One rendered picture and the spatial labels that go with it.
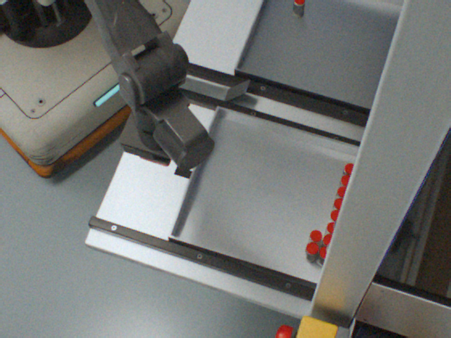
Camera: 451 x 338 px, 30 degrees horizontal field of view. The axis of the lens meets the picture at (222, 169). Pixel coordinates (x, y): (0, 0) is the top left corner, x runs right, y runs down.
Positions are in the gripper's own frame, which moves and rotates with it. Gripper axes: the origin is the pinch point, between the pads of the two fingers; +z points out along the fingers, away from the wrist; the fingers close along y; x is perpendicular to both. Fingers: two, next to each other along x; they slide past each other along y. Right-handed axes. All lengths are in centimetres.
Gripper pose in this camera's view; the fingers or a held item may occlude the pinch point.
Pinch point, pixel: (166, 160)
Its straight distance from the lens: 127.1
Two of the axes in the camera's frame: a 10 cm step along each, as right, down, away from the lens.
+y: 9.4, 2.8, -1.8
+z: 0.4, 4.2, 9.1
